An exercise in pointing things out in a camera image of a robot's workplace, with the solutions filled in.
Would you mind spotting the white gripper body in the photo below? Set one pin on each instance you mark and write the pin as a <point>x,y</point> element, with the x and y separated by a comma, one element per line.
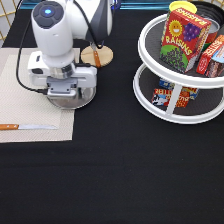
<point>61,83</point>

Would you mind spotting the round silver metal plate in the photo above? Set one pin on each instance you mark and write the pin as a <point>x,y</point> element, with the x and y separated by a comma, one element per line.
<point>71,101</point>

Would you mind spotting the wooden handled small fork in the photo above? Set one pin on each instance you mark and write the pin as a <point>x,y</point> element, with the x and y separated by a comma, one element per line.
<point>96,58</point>

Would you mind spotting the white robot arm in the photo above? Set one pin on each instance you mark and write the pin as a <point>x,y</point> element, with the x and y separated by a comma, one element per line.
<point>56,24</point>

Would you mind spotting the beige woven placemat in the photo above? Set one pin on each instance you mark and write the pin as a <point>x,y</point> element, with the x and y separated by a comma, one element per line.
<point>20,106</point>

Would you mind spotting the round wooden coaster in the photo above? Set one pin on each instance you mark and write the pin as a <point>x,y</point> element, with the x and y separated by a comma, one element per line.
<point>105,55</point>

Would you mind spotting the red blue box lower tier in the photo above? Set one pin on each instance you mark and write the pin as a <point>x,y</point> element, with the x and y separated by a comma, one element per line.
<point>161,97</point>

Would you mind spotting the black tablecloth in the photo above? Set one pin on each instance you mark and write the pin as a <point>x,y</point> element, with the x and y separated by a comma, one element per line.
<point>123,165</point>

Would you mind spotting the white two-tier turntable shelf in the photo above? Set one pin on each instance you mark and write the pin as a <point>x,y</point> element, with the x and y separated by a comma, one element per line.
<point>208,105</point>

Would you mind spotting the blue yellow box lower tier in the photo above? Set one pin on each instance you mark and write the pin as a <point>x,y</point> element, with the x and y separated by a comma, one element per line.
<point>193,92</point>

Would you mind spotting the red raisins box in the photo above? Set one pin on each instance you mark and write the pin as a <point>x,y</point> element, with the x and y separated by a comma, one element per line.
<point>184,39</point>

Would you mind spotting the yellow lidded can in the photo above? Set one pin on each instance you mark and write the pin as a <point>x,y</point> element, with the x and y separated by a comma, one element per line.
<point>182,4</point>

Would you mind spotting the red white snack box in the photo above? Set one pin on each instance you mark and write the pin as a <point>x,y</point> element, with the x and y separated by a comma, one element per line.
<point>211,63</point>

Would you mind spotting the red label tin can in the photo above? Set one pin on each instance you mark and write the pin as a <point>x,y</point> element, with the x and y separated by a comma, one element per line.
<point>212,33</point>

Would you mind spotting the wooden handled table knife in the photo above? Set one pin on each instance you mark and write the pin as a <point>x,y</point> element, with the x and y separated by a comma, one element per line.
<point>25,127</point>

